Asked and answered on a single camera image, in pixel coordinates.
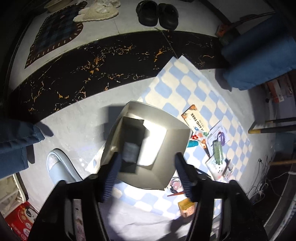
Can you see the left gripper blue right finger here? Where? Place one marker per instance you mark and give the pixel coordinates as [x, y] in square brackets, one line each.
[187, 175]

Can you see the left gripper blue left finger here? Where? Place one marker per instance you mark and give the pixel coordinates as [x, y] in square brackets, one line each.
[109, 173]

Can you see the round pink compact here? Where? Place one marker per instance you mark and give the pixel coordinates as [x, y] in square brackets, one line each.
[175, 185]

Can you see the green bottle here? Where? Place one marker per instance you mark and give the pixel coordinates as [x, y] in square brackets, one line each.
[218, 152]

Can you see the black rectangular box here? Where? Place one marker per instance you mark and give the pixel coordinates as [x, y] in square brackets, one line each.
[132, 134]

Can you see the round bristle hair brush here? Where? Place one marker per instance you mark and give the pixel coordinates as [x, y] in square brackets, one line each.
[178, 193]

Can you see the teal small tube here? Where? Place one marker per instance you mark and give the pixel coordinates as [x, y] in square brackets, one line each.
[192, 143]

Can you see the soft cotton tissue pack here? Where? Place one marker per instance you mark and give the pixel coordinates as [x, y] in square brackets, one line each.
[220, 172]

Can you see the blue white checkered mat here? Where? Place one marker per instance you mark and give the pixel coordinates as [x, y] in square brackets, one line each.
[179, 112]

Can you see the and free booklet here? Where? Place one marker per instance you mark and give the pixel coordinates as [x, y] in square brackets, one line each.
[196, 123]

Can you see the light blue slipper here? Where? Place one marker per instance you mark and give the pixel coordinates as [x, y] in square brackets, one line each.
[61, 168]

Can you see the gold cardboard storage box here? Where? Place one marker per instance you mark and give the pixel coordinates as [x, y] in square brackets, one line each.
[164, 137]

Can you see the blue seat cushion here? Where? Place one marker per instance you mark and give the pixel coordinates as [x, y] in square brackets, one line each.
[263, 53]

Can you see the dark checkered door mat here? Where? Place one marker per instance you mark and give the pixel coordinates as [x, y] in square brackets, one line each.
[57, 30]

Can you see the black slipper pair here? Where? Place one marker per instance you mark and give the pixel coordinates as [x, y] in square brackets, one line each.
[150, 13]

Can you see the white hair tie card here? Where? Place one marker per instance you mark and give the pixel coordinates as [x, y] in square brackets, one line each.
[217, 133]

